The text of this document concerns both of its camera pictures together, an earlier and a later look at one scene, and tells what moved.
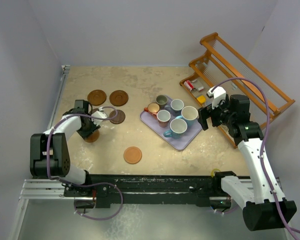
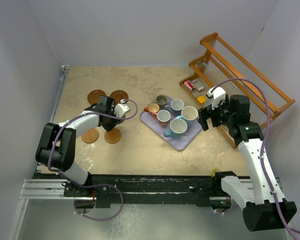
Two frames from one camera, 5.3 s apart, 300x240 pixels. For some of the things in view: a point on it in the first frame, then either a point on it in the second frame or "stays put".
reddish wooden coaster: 118,98 stays put
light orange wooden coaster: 132,155 -> 113,136
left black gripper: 85,134 -> 108,127
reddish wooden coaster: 97,97 stays put
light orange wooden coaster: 93,137 stays put
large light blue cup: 189,113 stays put
